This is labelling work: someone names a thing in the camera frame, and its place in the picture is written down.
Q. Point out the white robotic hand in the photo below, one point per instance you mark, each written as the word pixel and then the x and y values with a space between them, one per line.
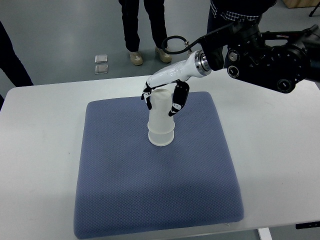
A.
pixel 196 65

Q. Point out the white paper cup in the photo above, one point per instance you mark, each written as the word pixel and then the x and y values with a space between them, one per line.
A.
pixel 161 140
pixel 159 121

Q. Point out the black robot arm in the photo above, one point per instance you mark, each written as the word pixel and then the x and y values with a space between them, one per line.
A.
pixel 276 61

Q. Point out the white paper cup on mat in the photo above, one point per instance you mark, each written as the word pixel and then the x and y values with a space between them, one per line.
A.
pixel 161 140

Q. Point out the lower silver floor plate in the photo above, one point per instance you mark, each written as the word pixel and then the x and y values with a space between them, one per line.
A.
pixel 101 69

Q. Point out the silver floor plate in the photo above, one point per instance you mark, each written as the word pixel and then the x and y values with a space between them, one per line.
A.
pixel 101 69
pixel 101 58

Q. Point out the upper silver floor plate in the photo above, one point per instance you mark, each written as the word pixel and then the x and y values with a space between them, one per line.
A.
pixel 101 58

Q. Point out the person in plaid shirt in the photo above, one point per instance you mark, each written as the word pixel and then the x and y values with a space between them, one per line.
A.
pixel 222 12

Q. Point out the blue quilted cushion mat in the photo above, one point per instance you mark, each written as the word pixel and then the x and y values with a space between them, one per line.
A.
pixel 128 185

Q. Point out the brown cardboard box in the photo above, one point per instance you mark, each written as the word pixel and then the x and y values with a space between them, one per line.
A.
pixel 300 3

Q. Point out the person in dark clothing left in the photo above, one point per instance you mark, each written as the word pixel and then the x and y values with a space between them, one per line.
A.
pixel 10 64

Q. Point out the black tripod leg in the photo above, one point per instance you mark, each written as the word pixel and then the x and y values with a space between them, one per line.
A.
pixel 313 11

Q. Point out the white table leg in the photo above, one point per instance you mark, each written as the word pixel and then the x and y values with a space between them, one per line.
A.
pixel 264 233

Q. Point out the black table control panel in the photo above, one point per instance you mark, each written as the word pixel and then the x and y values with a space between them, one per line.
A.
pixel 307 225

